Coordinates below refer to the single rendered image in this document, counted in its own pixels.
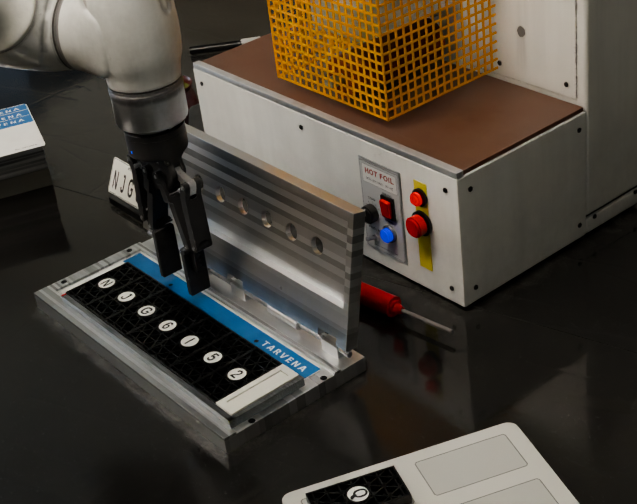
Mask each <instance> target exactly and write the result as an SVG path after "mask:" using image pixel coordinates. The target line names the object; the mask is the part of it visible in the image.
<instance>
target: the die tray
mask: <svg viewBox="0 0 637 504"><path fill-rule="evenodd" d="M393 465H394V467H395V468H396V470H397V472H398V473H399V475H400V476H401V478H402V480H403V481H404V483H405V485H406V486H407V488H408V490H409V491H410V493H411V495H412V503H411V504H579V502H578V501H577V500H576V499H575V497H574V496H573V495H572V494H571V492H570V491H569V490H568V489H567V487H566V486H565V485H564V484H563V482H562V481H561V480H560V479H559V477H558V476H557V475H556V473H555V472H554V471H553V470H552V468H551V467H550V466H549V465H548V463H547V462H546V461H545V460H544V458H543V457H542V456H541V455H540V453H539V452H538V451H537V450H536V448H535V447H534V446H533V445H532V443H531V442H530V441H529V439H528V438H527V437H526V436H525V434H524V433H523V432H522V431H521V429H520V428H519V427H518V426H517V425H516V424H514V423H502V424H499V425H496V426H493V427H490V428H487V429H484V430H481V431H478V432H475V433H472V434H468V435H465V436H462V437H459V438H456V439H453V440H450V441H447V442H444V443H441V444H437V445H434V446H431V447H428V448H425V449H422V450H419V451H416V452H413V453H410V454H407V455H403V456H400V457H397V458H394V459H391V460H388V461H385V462H382V463H379V464H376V465H373V466H369V467H366V468H363V469H360V470H357V471H354V472H351V473H348V474H345V475H342V476H339V477H335V478H332V479H329V480H326V481H323V482H320V483H317V484H314V485H311V486H308V487H305V488H301V489H298V490H295V491H292V492H289V493H287V494H286V495H284V497H283V498H282V503H283V504H307V501H306V495H305V493H308V492H311V491H314V490H317V489H321V488H324V487H327V486H330V485H333V484H336V483H339V482H343V481H346V480H349V479H352V478H355V477H358V476H362V475H365V474H368V473H371V472H374V471H377V470H380V469H384V468H387V467H390V466H393Z"/></svg>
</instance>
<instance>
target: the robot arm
mask: <svg viewBox="0 0 637 504"><path fill-rule="evenodd" d="M181 55H182V39H181V31H180V25H179V19H178V15H177V11H176V7H175V3H174V0H0V67H6V68H12V69H21V70H32V71H63V70H80V71H84V72H88V73H91V74H94V75H96V76H98V77H100V78H105V79H106V82H107V85H108V93H109V95H110V98H111V103H112V107H113V112H114V116H115V121H116V124H117V126H118V127H119V128H120V129H121V130H123V131H124V135H125V139H126V144H127V149H128V153H129V154H128V155H127V160H128V163H129V166H130V168H131V171H132V177H133V182H134V188H135V193H136V198H137V204H138V209H139V215H140V218H141V220H142V221H143V222H144V221H146V220H147V221H148V226H149V228H150V229H151V230H153V231H152V236H153V240H154V245H155V250H156V254H157V259H158V264H159V268H160V273H161V276H163V277H167V276H169V275H171V274H173V273H175V272H177V271H179V270H181V269H182V264H181V259H180V254H179V249H178V245H177V240H176V235H175V230H174V225H173V224H172V223H171V221H172V220H173V219H171V217H170V216H168V204H169V206H170V209H171V212H172V214H173V217H174V220H175V223H176V225H177V228H178V231H179V234H180V237H181V239H182V242H183V245H184V247H182V248H180V252H181V257H182V262H183V267H184V272H185V277H186V282H187V287H188V291H189V294H190V295H192V296H194V295H196V294H198V293H200V292H202V291H203V290H205V289H207V288H209V287H210V286H211V285H210V280H209V275H208V270H207V264H206V259H205V254H204V249H205V248H207V247H209V246H211V245H212V239H211V235H210V231H209V226H208V221H207V217H206V212H205V208H204V203H203V199H202V194H201V180H200V178H199V177H197V176H196V177H194V178H192V179H191V178H190V177H189V176H188V175H187V174H186V167H185V165H184V163H183V160H182V154H183V153H184V151H185V150H186V148H187V146H188V136H187V131H186V126H185V120H184V119H185V118H186V116H187V115H188V105H187V100H186V94H185V89H184V83H183V82H184V79H183V75H182V72H181ZM177 190H178V192H176V193H173V192H175V191H177ZM170 193H173V194H171V195H170ZM146 208H148V210H146ZM170 219H171V220H170ZM169 222H170V223H169ZM167 223H168V224H167ZM165 224H166V225H165Z"/></svg>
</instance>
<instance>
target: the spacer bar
mask: <svg viewBox="0 0 637 504"><path fill-rule="evenodd" d="M297 377H299V374H298V373H296V372H295V371H293V370H292V369H290V368H289V367H287V366H286V365H284V364H282V365H280V366H278V367H276V368H275V369H273V370H271V371H270V372H268V373H266V374H264V375H263V376H261V377H259V378H257V379H256V380H254V381H252V382H251V383H249V384H247V385H245V386H244V387H242V388H240V389H238V390H237V391H235V392H233V393H231V394H230V395H228V396H226V397H225V398H223V399H221V400H219V401H218V402H216V405H217V406H218V407H220V408H221V409H223V410H224V411H225V412H227V413H228V414H229V415H231V416H232V415H234V414H236V413H238V412H239V411H241V410H243V409H244V408H246V407H248V406H249V405H251V404H253V403H255V402H256V401H258V400H260V399H261V398H263V397H265V396H266V395H268V394H270V393H271V392H273V391H275V390H277V389H278V388H280V387H282V386H283V385H285V384H287V383H288V382H290V381H292V380H294V379H295V378H297Z"/></svg>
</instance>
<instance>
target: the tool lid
mask: <svg viewBox="0 0 637 504"><path fill-rule="evenodd" d="M185 126H186V131H187V136H188V146H187V148H186V150H185V151H184V153H183V154H182V160H183V163H184V165H185V167H186V174H187V175H188V176H189V177H190V178H191V179H192V178H194V177H196V176H197V177H199V175H200V176H201V177H202V180H203V189H202V188H201V194H202V199H203V203H204V208H205V212H206V217H207V221H208V226H209V231H210V235H211V239H212V245H211V246H209V247H207V248H205V249H204V254H205V259H206V264H207V270H208V275H212V273H210V272H209V269H212V270H213V271H215V272H217V273H218V274H220V275H222V276H223V277H225V278H226V279H230V278H233V277H236V278H237V279H239V280H241V281H242V282H243V289H244V290H246V291H248V292H249V293H251V294H253V295H254V296H256V297H257V298H259V299H261V300H262V301H264V302H266V303H267V311H268V312H269V313H271V314H272V315H274V316H276V317H277V318H279V319H280V320H282V321H284V322H285V323H287V324H288V325H290V326H292V327H293V328H295V329H297V330H301V328H299V327H298V325H299V323H300V324H301V325H303V326H305V327H306V328H308V329H310V330H311V331H313V332H315V333H316V334H318V335H319V334H321V333H324V332H326V333H328V334H330V335H331V336H333V337H335V338H336V346H337V347H339V348H341V349H342V350H344V351H345V352H347V351H350V350H352V349H355V348H357V345H358V328H359V312H360V295H361V278H362V261H363V245H364V228H365V210H363V209H361V208H359V207H357V206H355V205H353V204H351V203H349V202H347V201H345V200H343V199H341V198H338V197H336V196H334V195H332V194H330V193H328V192H326V191H324V190H322V189H320V188H318V187H316V186H314V185H312V184H310V183H308V182H305V181H303V180H301V179H299V178H297V177H295V176H293V175H291V174H289V173H287V172H285V171H283V170H281V169H279V168H277V167H274V166H272V165H270V164H268V163H266V162H264V161H262V160H260V159H258V158H256V157H254V156H252V155H250V154H248V153H246V152H244V151H241V150H239V149H237V148H235V147H233V146H231V145H229V144H227V143H225V142H223V141H221V140H219V139H217V138H215V137H213V136H211V135H208V134H206V133H204V132H202V131H200V130H198V129H196V128H194V127H192V126H190V125H188V124H186V123H185ZM220 187H222V188H223V189H224V192H225V201H224V200H223V199H222V197H221V194H220ZM243 198H244V199H245V200H246V202H247V204H248V212H246V211H245V210H244V208H243V204H242V200H243ZM266 211H268V212H269V213H270V215H271V217H272V225H269V223H268V222H267V219H266ZM291 223H292V224H293V225H294V226H295V228H296V231H297V238H296V239H295V238H294V237H293V236H292V234H291V231H290V226H291ZM317 237H318V238H319V239H320V240H321V242H322V244H323V252H322V253H321V252H320V251H319V250H318V249H317V246H316V238H317Z"/></svg>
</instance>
